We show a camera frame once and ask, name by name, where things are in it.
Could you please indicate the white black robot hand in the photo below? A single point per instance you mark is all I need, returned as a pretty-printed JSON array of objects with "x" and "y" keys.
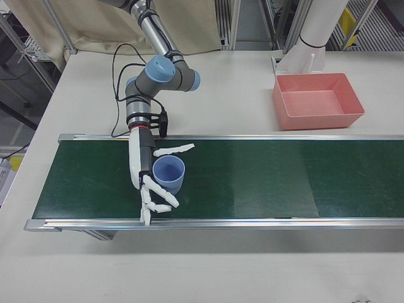
[{"x": 135, "y": 158}]

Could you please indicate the blue plastic cup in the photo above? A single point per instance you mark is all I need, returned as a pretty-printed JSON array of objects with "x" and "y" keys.
[{"x": 168, "y": 173}]

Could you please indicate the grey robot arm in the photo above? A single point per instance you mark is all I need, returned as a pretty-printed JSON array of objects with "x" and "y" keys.
[{"x": 158, "y": 75}]

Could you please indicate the pink plastic box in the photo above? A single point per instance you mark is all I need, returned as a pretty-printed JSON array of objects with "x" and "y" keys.
[{"x": 315, "y": 104}]

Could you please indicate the green conveyor belt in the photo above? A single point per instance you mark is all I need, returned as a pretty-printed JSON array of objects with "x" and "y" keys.
[{"x": 252, "y": 180}]

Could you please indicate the beige fabric curtain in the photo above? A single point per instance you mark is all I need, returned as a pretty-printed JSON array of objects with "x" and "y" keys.
[{"x": 94, "y": 25}]

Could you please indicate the white pillar stand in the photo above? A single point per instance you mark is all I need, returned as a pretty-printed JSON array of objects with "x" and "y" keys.
[{"x": 315, "y": 28}]

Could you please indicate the yellow safety marker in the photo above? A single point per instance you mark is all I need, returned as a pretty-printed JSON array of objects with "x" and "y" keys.
[{"x": 347, "y": 22}]

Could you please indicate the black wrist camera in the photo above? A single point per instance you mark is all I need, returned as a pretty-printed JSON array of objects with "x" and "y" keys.
[{"x": 163, "y": 123}]

